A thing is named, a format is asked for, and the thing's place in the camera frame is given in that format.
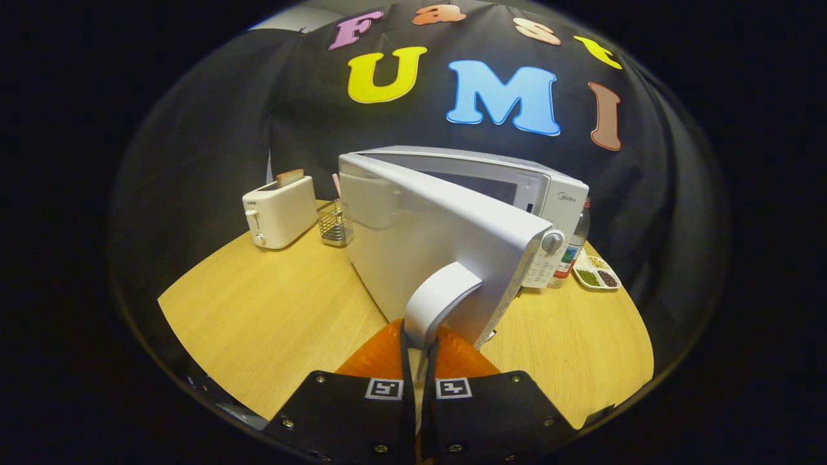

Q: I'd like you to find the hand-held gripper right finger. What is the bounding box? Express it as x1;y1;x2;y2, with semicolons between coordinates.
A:
419;325;580;465

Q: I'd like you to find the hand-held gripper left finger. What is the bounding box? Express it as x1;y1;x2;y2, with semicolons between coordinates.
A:
262;318;417;465

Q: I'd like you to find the white microwave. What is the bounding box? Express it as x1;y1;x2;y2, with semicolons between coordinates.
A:
337;145;591;383

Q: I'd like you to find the white divided dish of beans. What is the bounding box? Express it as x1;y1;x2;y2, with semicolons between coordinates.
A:
573;253;622;291

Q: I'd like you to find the clear plastic bottle red label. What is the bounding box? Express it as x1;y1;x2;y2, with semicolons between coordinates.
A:
548;200;592;289

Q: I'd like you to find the white toaster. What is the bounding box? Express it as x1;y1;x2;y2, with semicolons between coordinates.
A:
242;174;319;251

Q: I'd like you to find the wire mesh basket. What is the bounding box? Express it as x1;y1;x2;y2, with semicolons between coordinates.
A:
317;199;355;248

